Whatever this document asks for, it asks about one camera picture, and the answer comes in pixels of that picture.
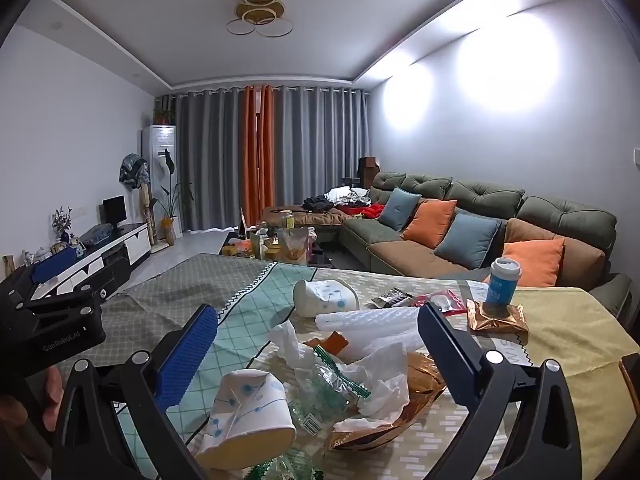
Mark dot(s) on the black clothes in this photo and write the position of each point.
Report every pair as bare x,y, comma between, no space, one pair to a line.
317,202

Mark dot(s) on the black monitor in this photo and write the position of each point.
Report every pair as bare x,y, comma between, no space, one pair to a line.
114,210

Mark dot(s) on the white TV cabinet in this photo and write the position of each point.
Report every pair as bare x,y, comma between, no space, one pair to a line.
135,245

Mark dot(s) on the black silver packet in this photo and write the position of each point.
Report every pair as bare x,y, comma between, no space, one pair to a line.
391,298

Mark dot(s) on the brown box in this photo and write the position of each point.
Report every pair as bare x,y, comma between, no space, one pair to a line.
369,170

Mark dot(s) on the gold wrapper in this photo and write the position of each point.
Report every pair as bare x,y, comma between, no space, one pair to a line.
420,385

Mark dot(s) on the orange wrapper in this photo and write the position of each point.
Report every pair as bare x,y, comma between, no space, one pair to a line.
332,344

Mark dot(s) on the clear bag green print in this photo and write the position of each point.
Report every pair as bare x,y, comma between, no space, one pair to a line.
320,385

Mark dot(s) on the orange curtain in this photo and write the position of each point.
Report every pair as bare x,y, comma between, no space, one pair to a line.
250,160

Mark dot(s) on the orange cushion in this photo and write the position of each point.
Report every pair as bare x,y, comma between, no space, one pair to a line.
429,224
537,262

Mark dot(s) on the white dotted paper cup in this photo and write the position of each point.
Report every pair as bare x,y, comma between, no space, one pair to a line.
250,410
325,300

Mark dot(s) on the brown wooden chair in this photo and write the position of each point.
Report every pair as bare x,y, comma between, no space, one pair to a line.
631,377

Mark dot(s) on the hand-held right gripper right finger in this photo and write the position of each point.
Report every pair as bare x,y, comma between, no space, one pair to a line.
440,342

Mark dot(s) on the grey curtain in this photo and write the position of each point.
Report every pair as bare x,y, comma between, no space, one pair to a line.
320,150
210,160

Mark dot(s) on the green printed plastic scrap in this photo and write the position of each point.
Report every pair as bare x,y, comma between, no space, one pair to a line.
295,467

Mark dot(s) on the dark bundled cloth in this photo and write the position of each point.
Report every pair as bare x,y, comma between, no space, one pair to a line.
134,171

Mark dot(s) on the gold foil packet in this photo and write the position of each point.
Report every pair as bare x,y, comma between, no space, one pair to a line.
500,321

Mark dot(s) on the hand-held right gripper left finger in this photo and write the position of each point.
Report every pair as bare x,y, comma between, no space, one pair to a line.
186,355

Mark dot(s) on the red cloth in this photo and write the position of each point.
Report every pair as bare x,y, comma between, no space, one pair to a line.
375,211

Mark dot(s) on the white standing air conditioner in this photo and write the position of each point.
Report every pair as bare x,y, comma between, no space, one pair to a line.
157,150

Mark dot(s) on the blue bag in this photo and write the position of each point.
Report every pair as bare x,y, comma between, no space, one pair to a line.
96,235

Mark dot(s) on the clear zip bag red strip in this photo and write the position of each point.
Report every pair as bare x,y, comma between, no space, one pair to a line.
450,302

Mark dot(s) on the person's left hand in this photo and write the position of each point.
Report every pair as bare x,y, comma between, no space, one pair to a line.
53,395

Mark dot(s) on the white clothes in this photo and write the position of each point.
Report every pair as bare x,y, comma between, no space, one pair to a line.
347,195

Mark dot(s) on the dark bottle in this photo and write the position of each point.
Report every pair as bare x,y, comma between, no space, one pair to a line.
243,227

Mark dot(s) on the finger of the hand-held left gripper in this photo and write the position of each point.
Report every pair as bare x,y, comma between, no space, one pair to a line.
54,265
65,304

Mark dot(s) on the wooden coat rack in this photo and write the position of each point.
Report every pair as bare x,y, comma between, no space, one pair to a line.
146,215

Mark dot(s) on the vase with dried flowers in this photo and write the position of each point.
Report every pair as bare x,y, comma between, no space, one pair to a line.
62,222

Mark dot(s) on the white foam net wrap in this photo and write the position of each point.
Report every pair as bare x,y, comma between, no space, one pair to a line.
370,327

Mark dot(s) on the blue cup white lid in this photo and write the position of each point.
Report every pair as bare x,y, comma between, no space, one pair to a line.
504,285

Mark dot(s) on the small potted plant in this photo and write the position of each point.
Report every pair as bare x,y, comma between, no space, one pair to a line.
164,112

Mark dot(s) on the yellow cloth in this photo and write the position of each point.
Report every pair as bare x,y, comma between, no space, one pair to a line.
575,330

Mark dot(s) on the green brown sofa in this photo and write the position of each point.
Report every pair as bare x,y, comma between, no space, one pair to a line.
395,254

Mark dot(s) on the clear snack bag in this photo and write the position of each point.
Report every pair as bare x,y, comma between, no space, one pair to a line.
292,247

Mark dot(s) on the crumpled white plastic bag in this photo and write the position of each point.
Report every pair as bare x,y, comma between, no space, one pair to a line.
290,347

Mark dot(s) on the black coffee table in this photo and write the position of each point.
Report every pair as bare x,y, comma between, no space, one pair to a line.
325,255

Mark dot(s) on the patterned tablecloth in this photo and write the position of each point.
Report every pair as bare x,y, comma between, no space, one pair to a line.
240,290

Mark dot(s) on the blue cushion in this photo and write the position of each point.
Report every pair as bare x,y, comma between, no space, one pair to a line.
467,241
399,210

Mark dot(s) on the tall leafy potted plant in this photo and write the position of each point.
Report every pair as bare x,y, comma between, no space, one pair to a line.
172,205

